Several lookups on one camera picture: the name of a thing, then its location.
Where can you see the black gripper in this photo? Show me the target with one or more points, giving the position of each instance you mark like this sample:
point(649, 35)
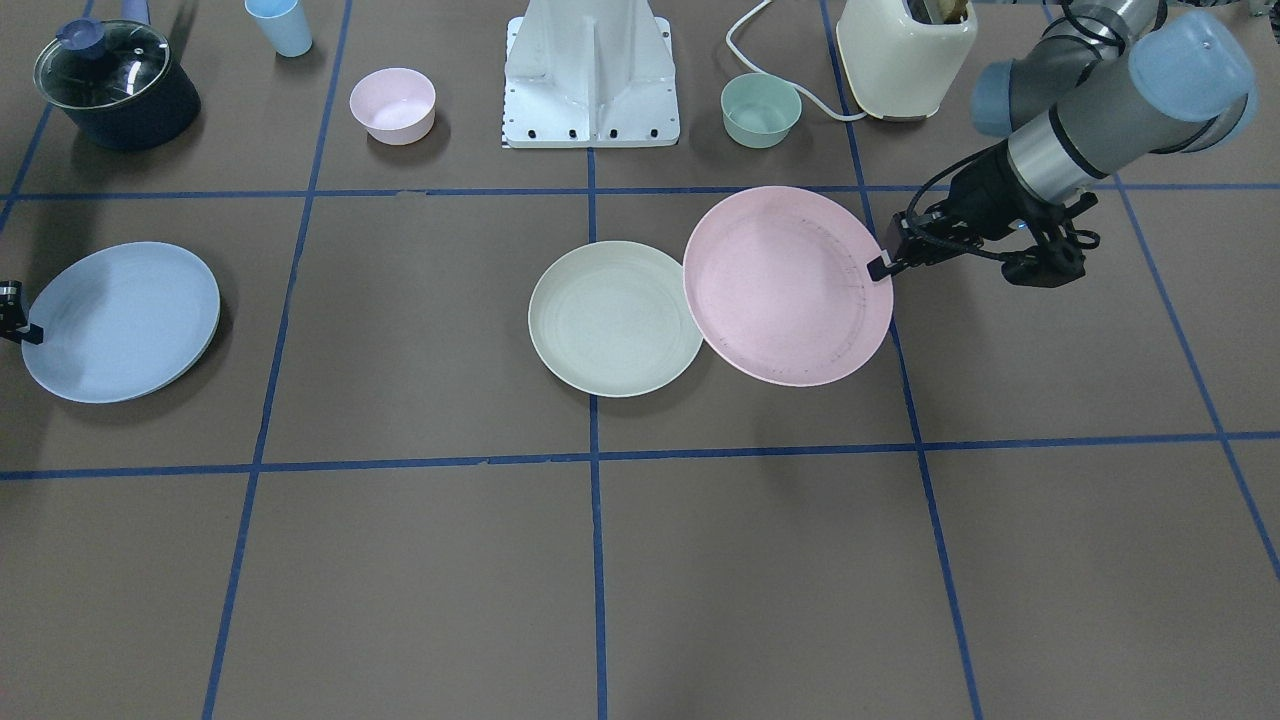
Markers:
point(981, 196)

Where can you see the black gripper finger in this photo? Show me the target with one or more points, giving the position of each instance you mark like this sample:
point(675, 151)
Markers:
point(15, 324)

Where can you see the pink plate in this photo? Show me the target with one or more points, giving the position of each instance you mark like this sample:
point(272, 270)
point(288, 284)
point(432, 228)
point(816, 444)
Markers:
point(777, 282)

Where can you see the blue plate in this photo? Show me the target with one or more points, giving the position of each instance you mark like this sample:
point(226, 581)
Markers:
point(123, 323)

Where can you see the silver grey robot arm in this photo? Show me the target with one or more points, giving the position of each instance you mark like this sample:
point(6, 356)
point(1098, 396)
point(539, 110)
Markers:
point(1107, 83)

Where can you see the green bowl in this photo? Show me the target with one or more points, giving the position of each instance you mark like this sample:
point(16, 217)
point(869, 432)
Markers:
point(759, 110)

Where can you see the cream toaster with bread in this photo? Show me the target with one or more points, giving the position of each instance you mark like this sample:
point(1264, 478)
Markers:
point(901, 57)

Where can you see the dark blue pot with lid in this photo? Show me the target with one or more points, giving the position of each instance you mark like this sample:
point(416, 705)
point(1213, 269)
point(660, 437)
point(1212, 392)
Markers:
point(119, 80)

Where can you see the cream white plate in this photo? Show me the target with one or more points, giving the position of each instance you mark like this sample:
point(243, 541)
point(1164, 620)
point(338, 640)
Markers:
point(611, 319)

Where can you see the light blue cup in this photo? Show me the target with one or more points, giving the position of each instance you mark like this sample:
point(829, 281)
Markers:
point(284, 24)

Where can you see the pink bowl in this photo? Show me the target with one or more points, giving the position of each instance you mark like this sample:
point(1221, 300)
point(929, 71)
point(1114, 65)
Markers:
point(396, 106)

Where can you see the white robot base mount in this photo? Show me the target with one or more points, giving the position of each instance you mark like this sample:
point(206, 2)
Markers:
point(589, 75)

